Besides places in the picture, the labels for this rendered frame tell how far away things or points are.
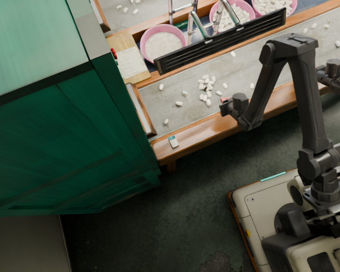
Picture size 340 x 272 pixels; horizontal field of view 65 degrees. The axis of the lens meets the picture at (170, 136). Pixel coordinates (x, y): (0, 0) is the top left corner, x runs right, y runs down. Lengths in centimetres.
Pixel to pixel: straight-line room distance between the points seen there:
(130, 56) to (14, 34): 117
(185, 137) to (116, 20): 84
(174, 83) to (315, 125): 84
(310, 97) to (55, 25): 69
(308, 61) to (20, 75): 71
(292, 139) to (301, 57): 156
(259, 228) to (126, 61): 131
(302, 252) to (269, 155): 102
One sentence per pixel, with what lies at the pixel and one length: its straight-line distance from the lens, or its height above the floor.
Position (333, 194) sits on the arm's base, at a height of 123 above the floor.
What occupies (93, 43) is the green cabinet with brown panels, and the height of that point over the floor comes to 179.
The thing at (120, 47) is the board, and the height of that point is 78.
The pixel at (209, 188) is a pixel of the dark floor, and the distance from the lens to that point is 211.
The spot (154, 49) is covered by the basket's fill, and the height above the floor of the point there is 73.
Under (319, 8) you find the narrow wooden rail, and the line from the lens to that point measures 194.
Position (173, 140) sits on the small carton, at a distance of 135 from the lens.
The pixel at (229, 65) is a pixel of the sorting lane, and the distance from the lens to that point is 159.
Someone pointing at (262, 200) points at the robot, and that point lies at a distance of 190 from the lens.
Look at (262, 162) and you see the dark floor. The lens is 222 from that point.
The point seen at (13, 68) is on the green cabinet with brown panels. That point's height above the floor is 179.
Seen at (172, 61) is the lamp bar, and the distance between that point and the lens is 117.
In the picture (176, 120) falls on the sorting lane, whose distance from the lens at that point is 142.
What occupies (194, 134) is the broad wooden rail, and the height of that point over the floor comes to 76.
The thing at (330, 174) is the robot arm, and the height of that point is 126.
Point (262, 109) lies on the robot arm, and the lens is 108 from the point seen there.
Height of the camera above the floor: 209
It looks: 74 degrees down
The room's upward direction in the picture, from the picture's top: 5 degrees counter-clockwise
